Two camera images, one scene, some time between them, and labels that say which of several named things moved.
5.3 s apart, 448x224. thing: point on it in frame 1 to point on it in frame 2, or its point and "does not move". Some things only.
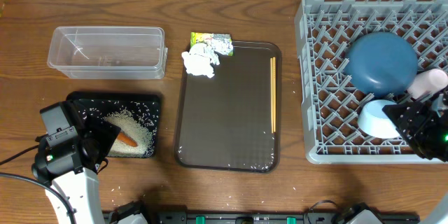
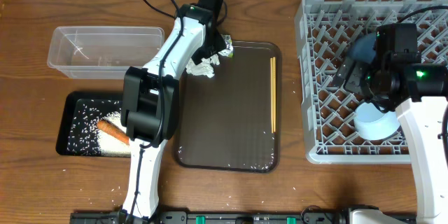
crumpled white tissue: (199, 59) does not move
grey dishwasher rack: (328, 25) does not move
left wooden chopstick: (271, 95) does not move
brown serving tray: (224, 122) does not move
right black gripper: (420, 110) to (352, 83)
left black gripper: (106, 136) to (202, 53)
